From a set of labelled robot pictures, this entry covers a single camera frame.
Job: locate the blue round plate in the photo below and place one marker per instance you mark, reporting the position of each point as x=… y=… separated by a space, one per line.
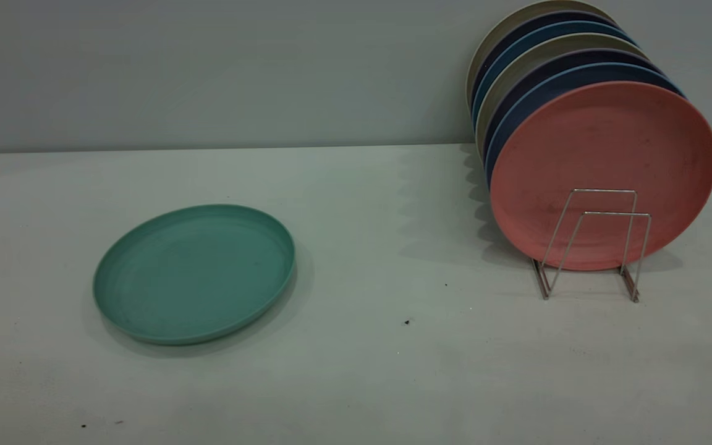
x=547 y=89
x=566 y=28

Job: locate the beige round plate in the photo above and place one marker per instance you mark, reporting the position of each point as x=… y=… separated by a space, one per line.
x=504 y=28
x=554 y=48

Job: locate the dark purple round plate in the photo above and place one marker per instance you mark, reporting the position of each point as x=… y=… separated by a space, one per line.
x=569 y=16
x=569 y=60

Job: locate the green round plate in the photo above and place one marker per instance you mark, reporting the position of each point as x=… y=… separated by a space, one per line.
x=195 y=275

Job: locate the pink round plate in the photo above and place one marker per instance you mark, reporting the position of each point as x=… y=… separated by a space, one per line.
x=603 y=154

